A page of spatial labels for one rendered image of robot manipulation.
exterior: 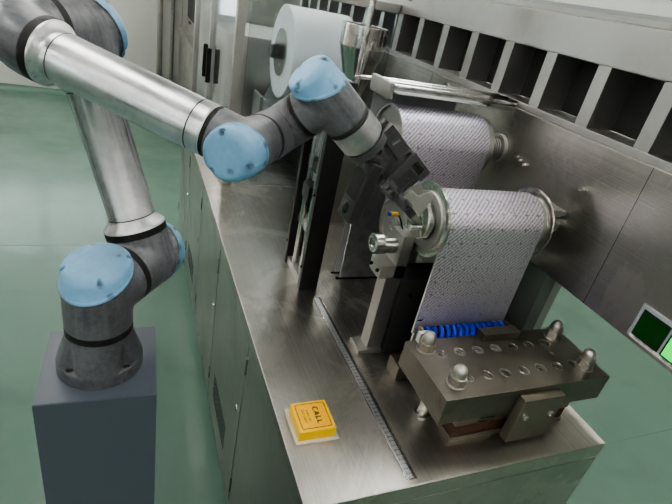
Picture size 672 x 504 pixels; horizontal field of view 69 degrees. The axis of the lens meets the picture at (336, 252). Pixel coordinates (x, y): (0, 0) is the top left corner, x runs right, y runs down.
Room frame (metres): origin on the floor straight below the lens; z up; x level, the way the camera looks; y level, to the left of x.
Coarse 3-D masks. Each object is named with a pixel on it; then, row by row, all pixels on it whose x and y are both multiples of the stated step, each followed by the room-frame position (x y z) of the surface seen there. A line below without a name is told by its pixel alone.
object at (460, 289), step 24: (456, 264) 0.86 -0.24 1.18; (480, 264) 0.88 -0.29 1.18; (504, 264) 0.91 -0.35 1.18; (432, 288) 0.84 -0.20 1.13; (456, 288) 0.87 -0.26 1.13; (480, 288) 0.90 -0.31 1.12; (504, 288) 0.92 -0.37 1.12; (432, 312) 0.85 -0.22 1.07; (456, 312) 0.88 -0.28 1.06; (480, 312) 0.91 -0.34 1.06; (504, 312) 0.94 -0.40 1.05
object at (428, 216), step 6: (432, 204) 0.88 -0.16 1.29; (426, 210) 0.87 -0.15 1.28; (432, 210) 0.87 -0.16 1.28; (420, 216) 0.88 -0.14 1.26; (426, 216) 0.86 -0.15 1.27; (432, 216) 0.86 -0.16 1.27; (408, 222) 0.91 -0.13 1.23; (426, 222) 0.86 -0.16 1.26; (432, 222) 0.86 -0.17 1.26; (426, 228) 0.85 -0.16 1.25; (432, 228) 0.85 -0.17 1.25; (414, 234) 0.88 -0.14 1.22; (420, 234) 0.86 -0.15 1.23; (426, 234) 0.85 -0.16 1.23
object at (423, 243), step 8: (424, 192) 0.91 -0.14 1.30; (432, 192) 0.89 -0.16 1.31; (432, 200) 0.88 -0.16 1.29; (440, 208) 0.86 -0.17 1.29; (544, 208) 0.97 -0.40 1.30; (440, 216) 0.85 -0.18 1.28; (544, 216) 0.96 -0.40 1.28; (440, 224) 0.84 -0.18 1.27; (544, 224) 0.95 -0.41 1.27; (440, 232) 0.84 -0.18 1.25; (416, 240) 0.89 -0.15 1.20; (424, 240) 0.87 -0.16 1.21; (432, 240) 0.85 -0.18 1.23; (424, 248) 0.86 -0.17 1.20
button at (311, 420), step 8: (320, 400) 0.69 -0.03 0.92; (296, 408) 0.65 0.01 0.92; (304, 408) 0.66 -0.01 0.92; (312, 408) 0.66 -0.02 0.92; (320, 408) 0.67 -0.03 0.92; (296, 416) 0.64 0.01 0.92; (304, 416) 0.64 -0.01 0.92; (312, 416) 0.64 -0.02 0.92; (320, 416) 0.65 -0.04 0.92; (328, 416) 0.65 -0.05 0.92; (296, 424) 0.62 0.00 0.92; (304, 424) 0.62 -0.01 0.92; (312, 424) 0.63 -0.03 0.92; (320, 424) 0.63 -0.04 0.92; (328, 424) 0.63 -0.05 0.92; (296, 432) 0.61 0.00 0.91; (304, 432) 0.61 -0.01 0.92; (312, 432) 0.61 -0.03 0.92; (320, 432) 0.62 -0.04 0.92; (328, 432) 0.62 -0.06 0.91; (304, 440) 0.61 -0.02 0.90
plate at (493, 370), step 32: (416, 352) 0.76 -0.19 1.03; (448, 352) 0.78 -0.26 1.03; (480, 352) 0.81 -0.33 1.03; (512, 352) 0.83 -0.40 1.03; (544, 352) 0.85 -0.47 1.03; (576, 352) 0.88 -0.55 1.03; (416, 384) 0.72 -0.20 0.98; (480, 384) 0.70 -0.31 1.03; (512, 384) 0.72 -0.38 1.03; (544, 384) 0.75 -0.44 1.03; (576, 384) 0.78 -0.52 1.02; (448, 416) 0.65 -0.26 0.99; (480, 416) 0.68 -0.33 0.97
